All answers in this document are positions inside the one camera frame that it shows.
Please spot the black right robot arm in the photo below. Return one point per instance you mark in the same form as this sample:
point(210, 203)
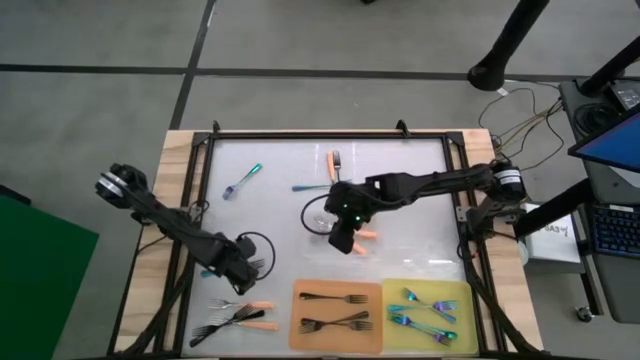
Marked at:
point(440, 181)

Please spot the white labelled paper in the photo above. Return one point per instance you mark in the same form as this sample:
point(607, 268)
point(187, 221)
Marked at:
point(555, 240)

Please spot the grey metal bracket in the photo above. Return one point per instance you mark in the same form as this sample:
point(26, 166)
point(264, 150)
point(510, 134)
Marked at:
point(464, 213)

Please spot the black power adapter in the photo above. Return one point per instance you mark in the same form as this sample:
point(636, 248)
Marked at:
point(625, 95)

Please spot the yellow silicone mat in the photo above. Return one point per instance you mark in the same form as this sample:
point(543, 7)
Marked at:
point(465, 295)

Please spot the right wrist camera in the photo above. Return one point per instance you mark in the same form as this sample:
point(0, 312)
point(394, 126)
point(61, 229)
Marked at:
point(336, 195)

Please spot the clear plastic tray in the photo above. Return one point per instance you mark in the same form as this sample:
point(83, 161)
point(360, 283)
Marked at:
point(300, 250)

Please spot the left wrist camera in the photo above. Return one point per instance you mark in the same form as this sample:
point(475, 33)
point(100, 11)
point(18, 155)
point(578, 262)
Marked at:
point(246, 248)

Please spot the grey equipment cart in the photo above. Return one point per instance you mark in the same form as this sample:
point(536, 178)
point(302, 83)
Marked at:
point(607, 285)

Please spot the black frame clamp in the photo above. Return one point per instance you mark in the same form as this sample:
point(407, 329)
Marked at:
point(216, 126)
point(401, 127)

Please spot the orange silicone mat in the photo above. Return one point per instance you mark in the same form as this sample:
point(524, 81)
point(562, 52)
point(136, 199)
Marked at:
point(335, 340)

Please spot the black stand pole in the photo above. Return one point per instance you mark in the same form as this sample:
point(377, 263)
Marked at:
point(555, 210)
point(505, 45)
point(612, 65)

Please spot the green floor board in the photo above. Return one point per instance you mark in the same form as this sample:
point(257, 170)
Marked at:
point(40, 280)

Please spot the cart caster wheel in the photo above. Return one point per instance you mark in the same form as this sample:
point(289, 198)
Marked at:
point(583, 314)

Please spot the black backlit keyboard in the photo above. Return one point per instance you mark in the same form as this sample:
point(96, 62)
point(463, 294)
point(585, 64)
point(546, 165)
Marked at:
point(617, 232)

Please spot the monitor with blue screen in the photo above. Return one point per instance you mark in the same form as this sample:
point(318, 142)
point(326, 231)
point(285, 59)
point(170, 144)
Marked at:
point(615, 145)

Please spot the white translucent table sheet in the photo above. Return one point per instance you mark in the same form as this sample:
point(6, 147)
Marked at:
point(280, 240)

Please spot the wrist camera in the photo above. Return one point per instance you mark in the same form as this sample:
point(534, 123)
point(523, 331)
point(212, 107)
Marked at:
point(246, 248)
point(336, 195)

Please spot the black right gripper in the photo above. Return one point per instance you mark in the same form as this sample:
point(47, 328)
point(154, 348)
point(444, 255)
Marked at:
point(344, 237)

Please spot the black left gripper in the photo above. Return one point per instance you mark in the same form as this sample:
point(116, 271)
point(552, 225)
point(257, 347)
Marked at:
point(243, 279)

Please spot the black aluminium table frame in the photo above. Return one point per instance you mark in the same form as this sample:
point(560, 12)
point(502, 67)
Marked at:
point(325, 135)

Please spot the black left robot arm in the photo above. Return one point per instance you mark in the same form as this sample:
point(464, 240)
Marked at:
point(165, 220)

